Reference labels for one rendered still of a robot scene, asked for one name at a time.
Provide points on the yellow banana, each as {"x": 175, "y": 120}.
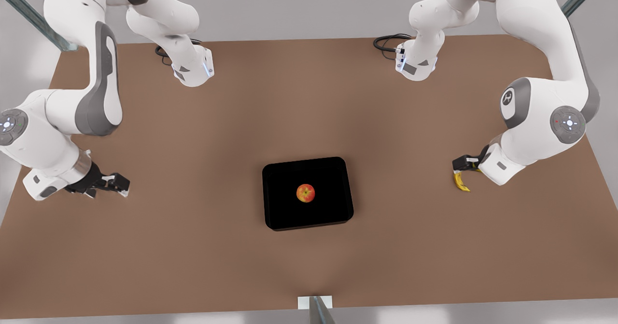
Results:
{"x": 461, "y": 181}

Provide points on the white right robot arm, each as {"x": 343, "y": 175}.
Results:
{"x": 58, "y": 106}

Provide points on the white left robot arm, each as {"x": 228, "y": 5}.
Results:
{"x": 536, "y": 116}

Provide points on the red yellow apple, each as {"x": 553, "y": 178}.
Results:
{"x": 305, "y": 193}

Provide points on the black rectangular tray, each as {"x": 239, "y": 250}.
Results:
{"x": 289, "y": 213}

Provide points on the pale post foot plate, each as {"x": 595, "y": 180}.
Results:
{"x": 303, "y": 302}

